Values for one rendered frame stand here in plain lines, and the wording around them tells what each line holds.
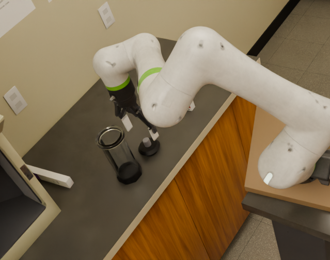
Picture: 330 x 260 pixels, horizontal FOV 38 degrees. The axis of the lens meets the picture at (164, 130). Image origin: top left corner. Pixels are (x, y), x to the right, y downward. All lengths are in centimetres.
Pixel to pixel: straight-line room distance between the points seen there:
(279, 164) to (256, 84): 26
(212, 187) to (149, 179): 45
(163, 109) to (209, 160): 95
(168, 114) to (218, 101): 86
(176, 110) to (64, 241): 81
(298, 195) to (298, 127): 36
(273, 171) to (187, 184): 71
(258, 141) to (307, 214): 28
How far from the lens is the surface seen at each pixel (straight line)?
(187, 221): 214
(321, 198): 162
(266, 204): 167
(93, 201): 188
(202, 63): 116
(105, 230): 178
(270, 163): 139
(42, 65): 223
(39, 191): 182
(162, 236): 201
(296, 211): 164
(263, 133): 165
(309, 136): 135
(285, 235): 187
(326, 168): 154
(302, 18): 406
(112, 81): 164
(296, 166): 137
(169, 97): 119
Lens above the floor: 230
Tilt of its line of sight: 43 degrees down
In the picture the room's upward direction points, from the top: 23 degrees counter-clockwise
